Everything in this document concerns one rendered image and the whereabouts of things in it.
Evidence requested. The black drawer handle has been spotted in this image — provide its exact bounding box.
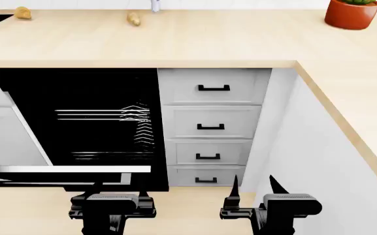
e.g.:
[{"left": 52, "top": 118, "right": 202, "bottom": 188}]
[
  {"left": 195, "top": 153, "right": 221, "bottom": 161},
  {"left": 194, "top": 176, "right": 218, "bottom": 184},
  {"left": 197, "top": 84, "right": 231, "bottom": 92},
  {"left": 196, "top": 123, "right": 225, "bottom": 131}
]

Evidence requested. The grey-topped right gripper camera box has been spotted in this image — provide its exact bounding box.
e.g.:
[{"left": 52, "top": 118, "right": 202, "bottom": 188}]
[{"left": 261, "top": 193, "right": 323, "bottom": 235}]

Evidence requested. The open dishwasher with racks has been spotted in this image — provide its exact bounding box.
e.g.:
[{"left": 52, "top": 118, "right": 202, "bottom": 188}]
[{"left": 0, "top": 67, "right": 170, "bottom": 193}]

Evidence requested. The flat wire dishwasher rack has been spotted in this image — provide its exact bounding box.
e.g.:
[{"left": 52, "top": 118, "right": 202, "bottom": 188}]
[{"left": 71, "top": 151, "right": 156, "bottom": 162}]

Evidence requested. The steel-edged dishwasher door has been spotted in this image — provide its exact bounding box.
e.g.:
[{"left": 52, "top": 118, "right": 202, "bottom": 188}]
[{"left": 0, "top": 164, "right": 152, "bottom": 190}]

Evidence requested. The red-brown plant pot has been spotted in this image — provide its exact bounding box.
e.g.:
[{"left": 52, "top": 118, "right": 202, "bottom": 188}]
[{"left": 323, "top": 0, "right": 377, "bottom": 31}]

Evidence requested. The round tan bread roll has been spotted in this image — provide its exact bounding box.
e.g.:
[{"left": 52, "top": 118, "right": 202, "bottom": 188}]
[{"left": 14, "top": 6, "right": 33, "bottom": 21}]

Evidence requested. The grey-topped gripper camera box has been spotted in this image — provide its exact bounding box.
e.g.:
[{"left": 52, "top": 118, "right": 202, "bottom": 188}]
[
  {"left": 261, "top": 193, "right": 323, "bottom": 235},
  {"left": 82, "top": 193, "right": 139, "bottom": 217}
]

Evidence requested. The grey-topped left gripper camera box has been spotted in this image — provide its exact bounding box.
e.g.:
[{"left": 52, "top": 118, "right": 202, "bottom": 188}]
[{"left": 82, "top": 193, "right": 139, "bottom": 217}]

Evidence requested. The wire dishwasher rack with tines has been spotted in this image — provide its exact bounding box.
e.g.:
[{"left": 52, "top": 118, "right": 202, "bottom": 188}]
[{"left": 54, "top": 104, "right": 156, "bottom": 151}]

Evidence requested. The green succulent plant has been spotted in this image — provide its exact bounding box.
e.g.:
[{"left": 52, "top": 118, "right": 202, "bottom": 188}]
[{"left": 342, "top": 0, "right": 377, "bottom": 6}]

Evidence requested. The long tan ginger root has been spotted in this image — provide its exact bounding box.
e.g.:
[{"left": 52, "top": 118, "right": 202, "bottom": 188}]
[{"left": 126, "top": 12, "right": 142, "bottom": 27}]

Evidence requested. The large grey cabinet door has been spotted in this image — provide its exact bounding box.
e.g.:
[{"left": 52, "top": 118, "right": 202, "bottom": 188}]
[{"left": 0, "top": 106, "right": 54, "bottom": 167}]

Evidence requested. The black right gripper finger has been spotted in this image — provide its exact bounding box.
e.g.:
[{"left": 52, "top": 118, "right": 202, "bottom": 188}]
[
  {"left": 223, "top": 174, "right": 242, "bottom": 210},
  {"left": 269, "top": 174, "right": 290, "bottom": 196}
]

